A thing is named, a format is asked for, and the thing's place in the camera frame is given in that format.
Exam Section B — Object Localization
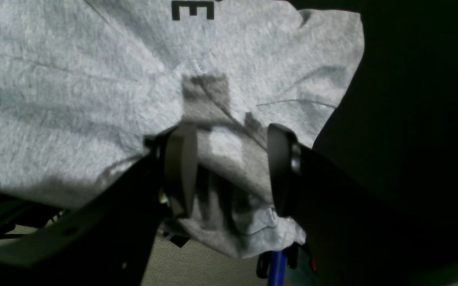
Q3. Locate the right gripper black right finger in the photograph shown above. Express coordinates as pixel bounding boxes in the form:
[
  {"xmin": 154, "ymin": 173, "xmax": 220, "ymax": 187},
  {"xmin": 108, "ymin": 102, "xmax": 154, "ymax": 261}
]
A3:
[{"xmin": 267, "ymin": 124, "xmax": 458, "ymax": 286}]

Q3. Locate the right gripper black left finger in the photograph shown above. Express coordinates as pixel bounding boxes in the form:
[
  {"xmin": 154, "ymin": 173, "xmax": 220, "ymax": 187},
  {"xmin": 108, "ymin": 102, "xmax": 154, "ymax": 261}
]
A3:
[{"xmin": 0, "ymin": 124, "xmax": 198, "ymax": 286}]

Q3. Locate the blue clamp far right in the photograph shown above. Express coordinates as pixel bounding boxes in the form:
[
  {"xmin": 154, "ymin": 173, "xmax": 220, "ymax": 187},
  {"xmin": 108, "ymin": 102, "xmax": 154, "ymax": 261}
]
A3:
[{"xmin": 256, "ymin": 245, "xmax": 299, "ymax": 286}]

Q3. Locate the black table cloth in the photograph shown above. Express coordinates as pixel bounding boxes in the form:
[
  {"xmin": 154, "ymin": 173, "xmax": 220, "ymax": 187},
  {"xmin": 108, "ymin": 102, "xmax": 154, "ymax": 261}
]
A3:
[{"xmin": 289, "ymin": 0, "xmax": 458, "ymax": 278}]

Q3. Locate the white t-shirt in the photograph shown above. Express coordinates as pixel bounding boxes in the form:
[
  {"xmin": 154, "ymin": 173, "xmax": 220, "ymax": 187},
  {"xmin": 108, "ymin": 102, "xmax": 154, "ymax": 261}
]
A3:
[{"xmin": 0, "ymin": 0, "xmax": 364, "ymax": 258}]

